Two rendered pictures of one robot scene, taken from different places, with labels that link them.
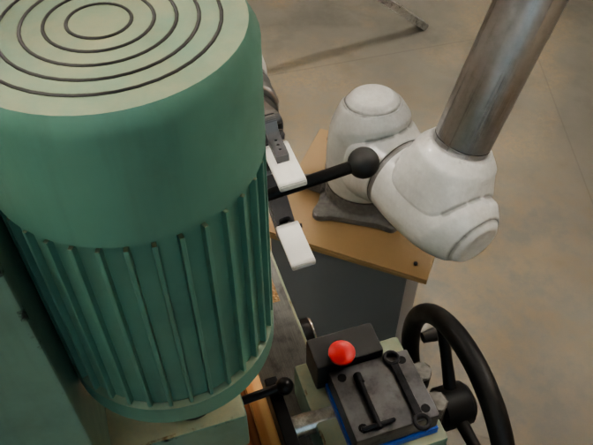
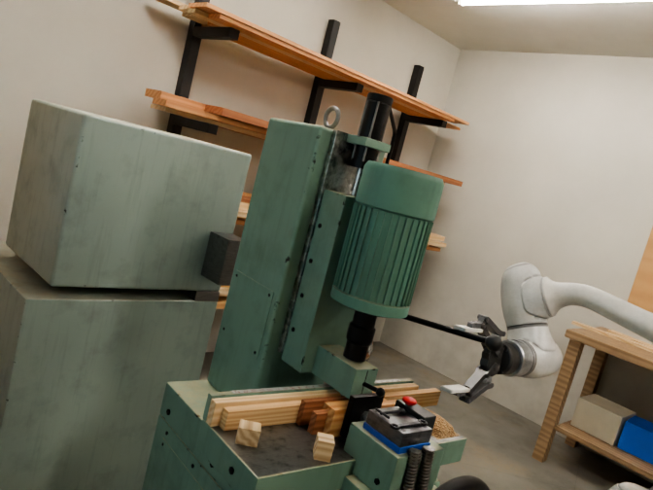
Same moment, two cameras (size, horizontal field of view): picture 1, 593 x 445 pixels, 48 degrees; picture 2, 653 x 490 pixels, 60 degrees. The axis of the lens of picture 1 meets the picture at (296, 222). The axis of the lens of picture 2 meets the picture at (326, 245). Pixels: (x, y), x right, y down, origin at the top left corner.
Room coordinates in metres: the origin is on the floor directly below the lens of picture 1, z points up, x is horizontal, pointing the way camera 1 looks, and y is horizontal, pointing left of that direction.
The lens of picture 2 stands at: (-0.26, -0.99, 1.43)
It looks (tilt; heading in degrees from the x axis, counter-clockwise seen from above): 8 degrees down; 67
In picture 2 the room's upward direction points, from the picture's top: 15 degrees clockwise
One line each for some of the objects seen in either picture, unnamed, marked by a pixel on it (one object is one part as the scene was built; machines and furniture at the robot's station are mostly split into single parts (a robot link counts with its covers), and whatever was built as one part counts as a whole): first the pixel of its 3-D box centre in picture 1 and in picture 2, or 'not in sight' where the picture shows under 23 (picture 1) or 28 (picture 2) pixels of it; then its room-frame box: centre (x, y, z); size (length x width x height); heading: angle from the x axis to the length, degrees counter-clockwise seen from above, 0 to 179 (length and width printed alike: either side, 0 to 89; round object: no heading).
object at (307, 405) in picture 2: not in sight; (342, 407); (0.32, 0.09, 0.93); 0.24 x 0.01 x 0.05; 18
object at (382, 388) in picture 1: (370, 383); (404, 422); (0.37, -0.08, 0.99); 0.13 x 0.11 x 0.06; 18
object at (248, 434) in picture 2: not in sight; (248, 433); (0.08, -0.03, 0.92); 0.04 x 0.04 x 0.03; 74
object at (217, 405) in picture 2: not in sight; (327, 401); (0.30, 0.12, 0.92); 0.60 x 0.02 x 0.05; 18
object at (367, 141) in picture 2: not in sight; (369, 132); (0.28, 0.24, 1.53); 0.08 x 0.08 x 0.17; 18
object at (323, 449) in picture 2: not in sight; (324, 446); (0.22, -0.07, 0.92); 0.04 x 0.03 x 0.04; 73
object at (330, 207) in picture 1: (352, 185); not in sight; (1.03, -0.12, 0.65); 0.22 x 0.18 x 0.06; 78
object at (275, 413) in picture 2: not in sight; (347, 405); (0.35, 0.11, 0.92); 0.65 x 0.02 x 0.04; 18
